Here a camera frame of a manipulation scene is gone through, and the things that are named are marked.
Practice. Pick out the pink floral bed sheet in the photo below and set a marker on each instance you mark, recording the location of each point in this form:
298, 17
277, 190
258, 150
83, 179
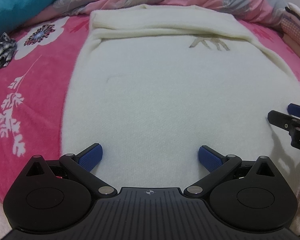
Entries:
40, 85

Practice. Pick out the white fleece sweater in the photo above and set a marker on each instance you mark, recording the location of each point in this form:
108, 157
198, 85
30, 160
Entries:
165, 92

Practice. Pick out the stack of folded clothes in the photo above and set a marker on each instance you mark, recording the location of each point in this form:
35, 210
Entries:
298, 30

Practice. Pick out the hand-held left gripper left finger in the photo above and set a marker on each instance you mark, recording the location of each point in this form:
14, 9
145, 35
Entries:
91, 157

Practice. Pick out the plaid shirt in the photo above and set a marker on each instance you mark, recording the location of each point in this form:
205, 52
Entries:
0, 52

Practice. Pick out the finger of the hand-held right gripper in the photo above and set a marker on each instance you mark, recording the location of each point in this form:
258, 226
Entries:
298, 110
281, 120

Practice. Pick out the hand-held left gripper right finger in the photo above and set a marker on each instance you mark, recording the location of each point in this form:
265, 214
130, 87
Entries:
210, 158

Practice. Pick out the blue striped pillow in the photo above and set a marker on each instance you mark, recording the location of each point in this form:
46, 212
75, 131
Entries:
22, 7

